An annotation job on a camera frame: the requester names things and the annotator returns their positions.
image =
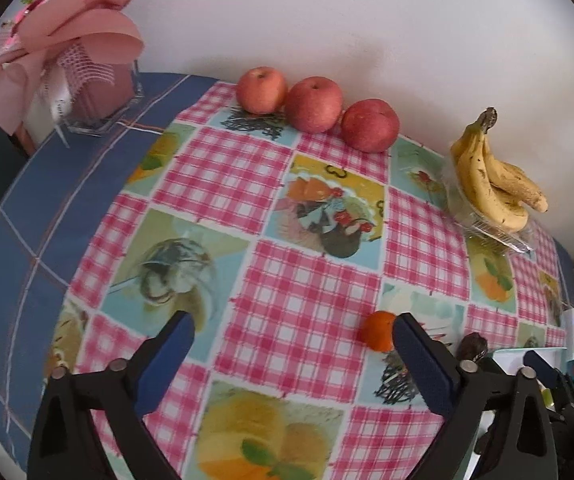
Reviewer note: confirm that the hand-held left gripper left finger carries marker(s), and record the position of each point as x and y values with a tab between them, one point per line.
164	360

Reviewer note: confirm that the yellow banana bunch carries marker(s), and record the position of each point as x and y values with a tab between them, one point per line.
487	185

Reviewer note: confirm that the red apple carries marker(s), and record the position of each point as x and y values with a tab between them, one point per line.
314	105
262	90
369	125

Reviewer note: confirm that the clear plastic container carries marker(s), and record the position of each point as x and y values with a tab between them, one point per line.
497	240

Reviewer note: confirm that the clear glass vase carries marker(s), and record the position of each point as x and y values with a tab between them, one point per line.
107	105

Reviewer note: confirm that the orange tangerine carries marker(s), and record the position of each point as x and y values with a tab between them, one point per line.
376	330

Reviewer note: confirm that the dark brown wrinkled avocado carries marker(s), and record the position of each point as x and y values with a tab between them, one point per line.
472	347

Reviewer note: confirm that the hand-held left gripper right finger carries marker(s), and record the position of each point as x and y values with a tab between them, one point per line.
424	365

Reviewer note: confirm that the pink checkered printed tablecloth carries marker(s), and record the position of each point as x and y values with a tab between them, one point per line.
277	305

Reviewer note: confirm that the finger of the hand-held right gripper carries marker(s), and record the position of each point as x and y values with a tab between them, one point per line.
542	366

